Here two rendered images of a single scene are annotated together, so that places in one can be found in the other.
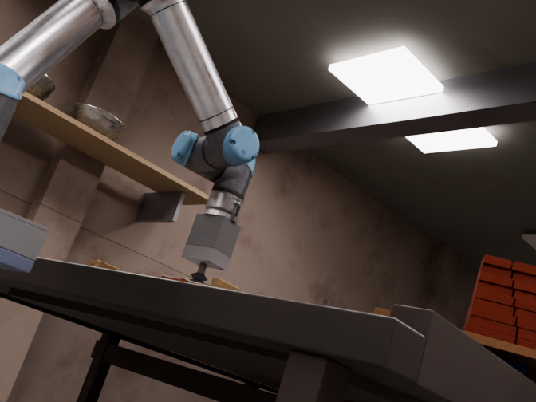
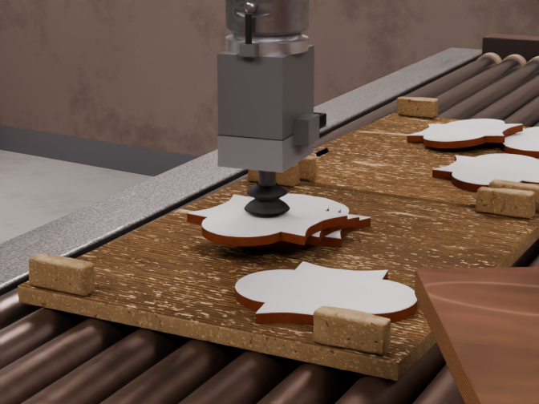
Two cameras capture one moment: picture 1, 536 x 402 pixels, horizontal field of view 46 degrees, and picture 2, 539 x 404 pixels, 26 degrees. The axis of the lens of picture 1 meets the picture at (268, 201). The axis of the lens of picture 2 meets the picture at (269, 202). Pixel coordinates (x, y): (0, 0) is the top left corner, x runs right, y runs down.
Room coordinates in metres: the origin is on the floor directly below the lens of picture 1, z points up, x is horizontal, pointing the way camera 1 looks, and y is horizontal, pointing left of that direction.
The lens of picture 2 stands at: (1.02, -0.91, 1.28)
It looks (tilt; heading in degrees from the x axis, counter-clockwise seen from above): 16 degrees down; 72
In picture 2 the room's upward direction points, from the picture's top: straight up
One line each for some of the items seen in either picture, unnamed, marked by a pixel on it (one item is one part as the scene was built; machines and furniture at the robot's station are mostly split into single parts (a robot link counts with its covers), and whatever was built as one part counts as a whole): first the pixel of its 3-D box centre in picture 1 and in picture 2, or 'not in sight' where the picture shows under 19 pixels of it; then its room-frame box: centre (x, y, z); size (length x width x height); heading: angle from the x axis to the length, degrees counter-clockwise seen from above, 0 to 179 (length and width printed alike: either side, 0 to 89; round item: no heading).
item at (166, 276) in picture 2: not in sight; (304, 256); (1.38, 0.07, 0.93); 0.41 x 0.35 x 0.02; 44
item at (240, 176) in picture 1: (233, 174); not in sight; (1.35, 0.09, 1.23); 0.09 x 0.08 x 0.11; 123
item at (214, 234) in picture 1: (216, 241); (277, 99); (1.36, 0.08, 1.08); 0.10 x 0.09 x 0.16; 140
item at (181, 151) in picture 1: (202, 154); not in sight; (1.28, 0.17, 1.23); 0.11 x 0.11 x 0.08; 33
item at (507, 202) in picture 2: not in sight; (505, 201); (1.61, 0.11, 0.95); 0.06 x 0.02 x 0.03; 134
